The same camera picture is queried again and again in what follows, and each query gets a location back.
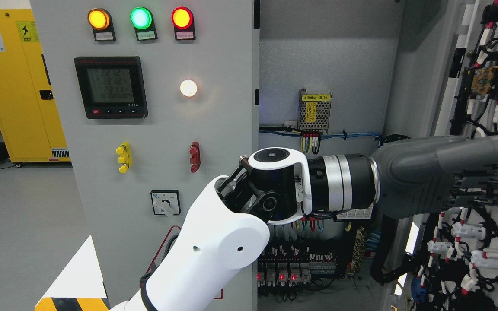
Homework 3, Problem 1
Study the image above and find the lower relay terminal row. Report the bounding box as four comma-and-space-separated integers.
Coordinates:
255, 238, 343, 289

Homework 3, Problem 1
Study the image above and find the red indicator lamp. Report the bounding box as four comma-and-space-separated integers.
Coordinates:
171, 6, 194, 30

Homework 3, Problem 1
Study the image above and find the red test terminal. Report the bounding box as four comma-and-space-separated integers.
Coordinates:
188, 141, 201, 173

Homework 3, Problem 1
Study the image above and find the black surge protector block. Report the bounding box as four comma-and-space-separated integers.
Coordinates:
333, 204, 374, 222

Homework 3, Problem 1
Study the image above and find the yellow test terminal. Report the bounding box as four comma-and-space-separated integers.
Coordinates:
116, 141, 132, 174

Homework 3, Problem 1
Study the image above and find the black digital power meter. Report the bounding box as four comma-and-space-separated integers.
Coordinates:
74, 56, 148, 119

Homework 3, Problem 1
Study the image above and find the black rotary selector switch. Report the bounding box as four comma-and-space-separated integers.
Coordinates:
150, 190, 181, 217

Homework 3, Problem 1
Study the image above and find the perforated metal power supply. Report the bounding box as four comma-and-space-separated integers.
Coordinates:
298, 89, 332, 133

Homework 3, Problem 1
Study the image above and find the red electric hazard sticker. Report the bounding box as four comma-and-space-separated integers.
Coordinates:
145, 225, 224, 300

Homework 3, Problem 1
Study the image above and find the yellow safety cabinet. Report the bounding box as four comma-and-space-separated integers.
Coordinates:
0, 9, 70, 163

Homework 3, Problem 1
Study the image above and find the green indicator lamp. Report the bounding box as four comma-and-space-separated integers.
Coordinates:
130, 6, 153, 30

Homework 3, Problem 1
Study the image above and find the white indicator lamp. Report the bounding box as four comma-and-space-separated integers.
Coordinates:
180, 79, 198, 97

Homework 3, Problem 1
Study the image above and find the grey cabinet door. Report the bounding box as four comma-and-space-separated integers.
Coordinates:
30, 0, 259, 306
384, 0, 498, 311

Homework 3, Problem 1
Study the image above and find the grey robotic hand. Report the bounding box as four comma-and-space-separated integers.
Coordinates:
371, 136, 498, 220

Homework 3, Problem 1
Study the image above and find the orange indicator lamp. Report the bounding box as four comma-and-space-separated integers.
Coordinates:
87, 8, 111, 30

